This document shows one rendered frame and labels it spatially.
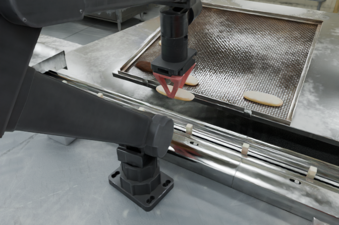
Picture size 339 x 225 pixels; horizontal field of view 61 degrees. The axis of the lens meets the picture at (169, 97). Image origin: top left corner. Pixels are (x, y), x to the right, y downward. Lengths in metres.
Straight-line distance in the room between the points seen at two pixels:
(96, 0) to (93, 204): 0.42
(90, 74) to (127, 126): 0.62
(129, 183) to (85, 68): 0.59
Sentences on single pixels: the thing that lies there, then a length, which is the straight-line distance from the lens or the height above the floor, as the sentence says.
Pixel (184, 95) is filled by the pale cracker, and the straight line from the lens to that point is 0.67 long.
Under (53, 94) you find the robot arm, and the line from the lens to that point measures 0.29.
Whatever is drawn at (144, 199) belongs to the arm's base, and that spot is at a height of 0.84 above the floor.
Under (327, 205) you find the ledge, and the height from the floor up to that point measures 0.86.
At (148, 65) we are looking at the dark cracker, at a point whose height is 0.91.
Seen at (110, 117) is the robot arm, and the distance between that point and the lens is 0.38.
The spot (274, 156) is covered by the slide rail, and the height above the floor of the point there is 0.85.
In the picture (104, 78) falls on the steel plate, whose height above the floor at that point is 0.82.
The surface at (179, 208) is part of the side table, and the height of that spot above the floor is 0.82.
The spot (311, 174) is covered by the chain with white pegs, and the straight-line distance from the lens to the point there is 0.67.
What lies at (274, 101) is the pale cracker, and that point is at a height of 0.91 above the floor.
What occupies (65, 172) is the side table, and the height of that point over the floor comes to 0.82.
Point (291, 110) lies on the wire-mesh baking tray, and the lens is 0.76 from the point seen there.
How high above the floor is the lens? 1.32
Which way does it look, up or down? 35 degrees down
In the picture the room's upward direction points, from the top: straight up
